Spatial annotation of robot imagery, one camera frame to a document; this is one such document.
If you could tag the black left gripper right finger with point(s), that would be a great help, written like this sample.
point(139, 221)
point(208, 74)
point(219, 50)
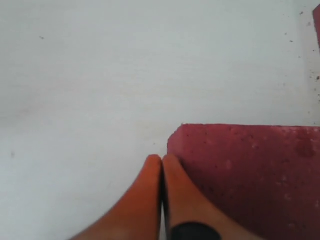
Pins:
point(189, 215)

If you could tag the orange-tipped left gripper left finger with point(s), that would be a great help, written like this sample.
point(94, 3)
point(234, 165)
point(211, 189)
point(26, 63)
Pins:
point(137, 214)

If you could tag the small top red brick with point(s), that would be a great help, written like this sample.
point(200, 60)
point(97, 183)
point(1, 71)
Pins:
point(316, 20)

